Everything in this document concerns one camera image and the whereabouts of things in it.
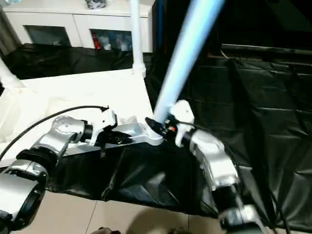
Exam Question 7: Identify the grey curtain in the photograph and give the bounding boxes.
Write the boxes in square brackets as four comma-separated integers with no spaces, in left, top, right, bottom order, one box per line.
[0,6,22,56]

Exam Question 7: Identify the dark grey bundle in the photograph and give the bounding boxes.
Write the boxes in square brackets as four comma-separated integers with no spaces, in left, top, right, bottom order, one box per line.
[84,0,108,10]

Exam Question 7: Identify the white glass-door cabinet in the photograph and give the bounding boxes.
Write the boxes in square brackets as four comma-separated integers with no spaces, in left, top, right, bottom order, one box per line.
[3,0,154,54]

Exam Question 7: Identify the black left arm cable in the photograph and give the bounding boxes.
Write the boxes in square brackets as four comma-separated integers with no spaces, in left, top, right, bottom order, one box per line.
[0,105,110,159]

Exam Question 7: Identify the white plastic table leg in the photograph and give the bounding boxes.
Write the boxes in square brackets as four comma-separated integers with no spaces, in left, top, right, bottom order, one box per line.
[0,58,25,89]
[153,0,227,123]
[130,0,147,76]

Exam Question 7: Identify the black plastic mat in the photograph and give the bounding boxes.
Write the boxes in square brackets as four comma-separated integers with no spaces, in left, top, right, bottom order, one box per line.
[0,42,312,231]

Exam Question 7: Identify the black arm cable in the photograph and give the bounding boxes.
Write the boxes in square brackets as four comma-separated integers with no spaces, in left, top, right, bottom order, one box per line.
[179,121,291,234]
[0,105,110,159]

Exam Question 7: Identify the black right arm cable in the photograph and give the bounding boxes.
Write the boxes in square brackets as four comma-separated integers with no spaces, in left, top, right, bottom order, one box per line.
[179,121,291,234]

